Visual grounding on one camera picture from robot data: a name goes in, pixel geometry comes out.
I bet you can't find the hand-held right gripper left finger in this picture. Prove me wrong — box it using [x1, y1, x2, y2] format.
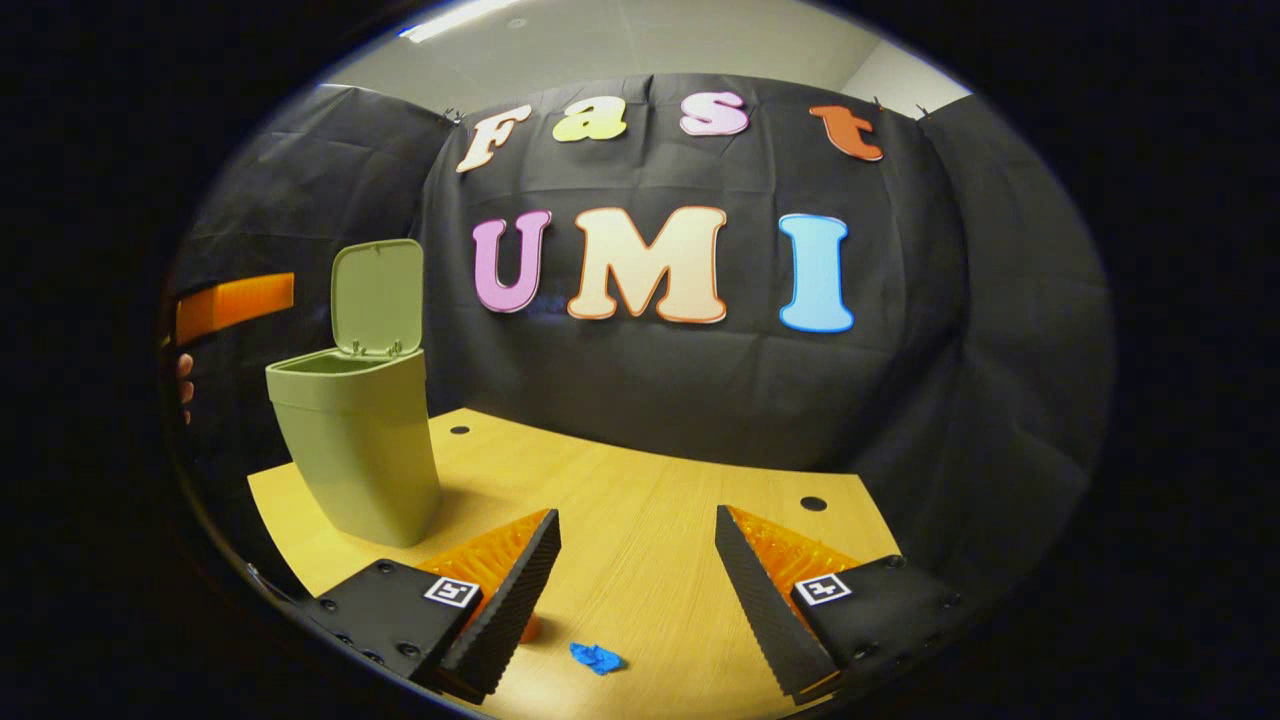
[300, 508, 563, 706]

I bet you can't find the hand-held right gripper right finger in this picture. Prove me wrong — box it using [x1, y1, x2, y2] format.
[714, 505, 1001, 701]

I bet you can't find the blue paper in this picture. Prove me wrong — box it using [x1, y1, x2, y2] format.
[570, 642, 629, 676]

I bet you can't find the green desktop garbage bin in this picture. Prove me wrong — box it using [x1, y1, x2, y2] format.
[265, 238, 442, 549]

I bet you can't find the wooden desktop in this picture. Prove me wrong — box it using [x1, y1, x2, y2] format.
[247, 408, 901, 720]

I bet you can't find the black backdrop cloth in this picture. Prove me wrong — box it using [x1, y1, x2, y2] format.
[165, 72, 1116, 601]

